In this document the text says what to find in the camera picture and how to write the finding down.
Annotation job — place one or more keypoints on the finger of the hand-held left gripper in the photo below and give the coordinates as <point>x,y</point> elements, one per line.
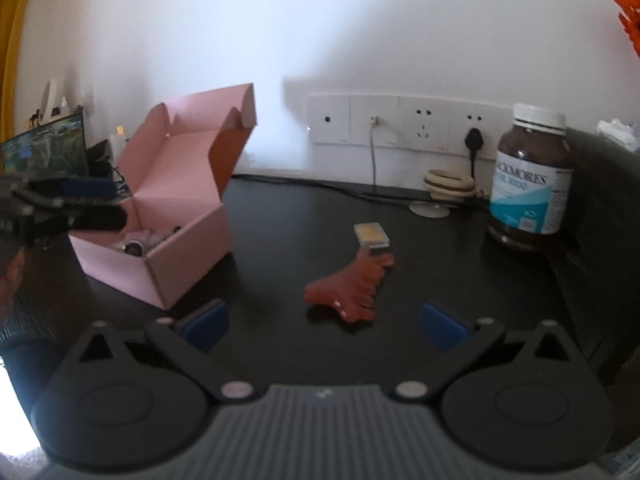
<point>95,219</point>
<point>80,187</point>

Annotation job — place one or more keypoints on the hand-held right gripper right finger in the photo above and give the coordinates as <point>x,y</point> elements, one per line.
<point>440,327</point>

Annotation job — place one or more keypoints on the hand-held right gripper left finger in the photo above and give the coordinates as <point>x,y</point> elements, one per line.
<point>205,327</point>

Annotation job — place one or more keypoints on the pink cardboard box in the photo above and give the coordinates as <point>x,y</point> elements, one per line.
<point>180,170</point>

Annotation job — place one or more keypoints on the pink foot-shaped massager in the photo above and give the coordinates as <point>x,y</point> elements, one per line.
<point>350,285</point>

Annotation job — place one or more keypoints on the person's left forearm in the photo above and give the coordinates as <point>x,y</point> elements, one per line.
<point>11,275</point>

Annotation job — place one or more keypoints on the black desktop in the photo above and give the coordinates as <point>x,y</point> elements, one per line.
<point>280,240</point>

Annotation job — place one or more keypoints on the black box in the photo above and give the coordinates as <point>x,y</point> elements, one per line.
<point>100,157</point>

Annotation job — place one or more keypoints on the small silver round object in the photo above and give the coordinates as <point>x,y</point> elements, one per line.
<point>135,248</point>

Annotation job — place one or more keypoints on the small yellow square case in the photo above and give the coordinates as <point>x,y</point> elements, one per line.
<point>372,234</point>

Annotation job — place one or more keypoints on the white round base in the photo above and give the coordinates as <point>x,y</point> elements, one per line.
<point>429,209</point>

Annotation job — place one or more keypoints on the yellow curtain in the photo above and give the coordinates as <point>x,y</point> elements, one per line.
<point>12,50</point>

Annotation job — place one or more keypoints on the brown supplement bottle white cap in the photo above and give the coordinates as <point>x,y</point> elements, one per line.
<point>530,195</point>

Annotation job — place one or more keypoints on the dark grey cushion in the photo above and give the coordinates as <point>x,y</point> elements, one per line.
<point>600,240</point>

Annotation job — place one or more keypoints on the black power plug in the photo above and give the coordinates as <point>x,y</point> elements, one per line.
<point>474,138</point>

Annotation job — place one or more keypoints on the white crumpled tissue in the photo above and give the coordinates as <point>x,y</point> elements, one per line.
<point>617,132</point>

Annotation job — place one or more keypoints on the white wall power socket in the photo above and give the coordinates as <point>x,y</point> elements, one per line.
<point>424,122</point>
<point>492,120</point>

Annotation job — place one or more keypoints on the white wall data jack plate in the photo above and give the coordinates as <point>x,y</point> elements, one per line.
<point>385,122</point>

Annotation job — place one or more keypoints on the white wall plate round hole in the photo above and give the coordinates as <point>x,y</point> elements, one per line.
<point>327,120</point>

